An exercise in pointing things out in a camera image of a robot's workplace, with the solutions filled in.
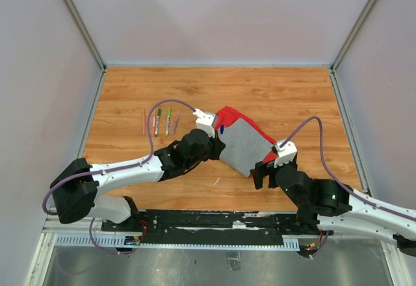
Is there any pink pen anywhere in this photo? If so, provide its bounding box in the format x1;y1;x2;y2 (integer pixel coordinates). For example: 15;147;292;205
142;108;146;136

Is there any purple pen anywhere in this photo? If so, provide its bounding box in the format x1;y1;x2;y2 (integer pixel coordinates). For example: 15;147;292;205
172;111;181;135

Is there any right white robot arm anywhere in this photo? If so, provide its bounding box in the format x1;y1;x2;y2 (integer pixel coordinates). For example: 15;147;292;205
250;161;415;256

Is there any white marker green end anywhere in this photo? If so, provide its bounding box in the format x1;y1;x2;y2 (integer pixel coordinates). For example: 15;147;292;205
165;114;172;136

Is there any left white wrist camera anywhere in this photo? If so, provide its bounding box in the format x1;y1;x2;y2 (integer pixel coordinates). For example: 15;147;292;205
193;109;217;138

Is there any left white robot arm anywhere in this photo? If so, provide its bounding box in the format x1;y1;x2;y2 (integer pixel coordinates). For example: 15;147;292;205
47;129;226;231

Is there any orange highlighter pen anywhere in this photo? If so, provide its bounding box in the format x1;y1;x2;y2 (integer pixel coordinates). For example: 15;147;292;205
151;109;157;137

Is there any red and grey cloth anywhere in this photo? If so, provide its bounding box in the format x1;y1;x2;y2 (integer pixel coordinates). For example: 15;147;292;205
214;106;276;177

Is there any white slotted cable duct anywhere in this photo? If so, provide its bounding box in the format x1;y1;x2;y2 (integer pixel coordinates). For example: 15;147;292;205
55;233;302;251

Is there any orange white pen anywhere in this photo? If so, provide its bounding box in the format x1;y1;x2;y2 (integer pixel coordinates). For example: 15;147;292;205
155;116;161;137

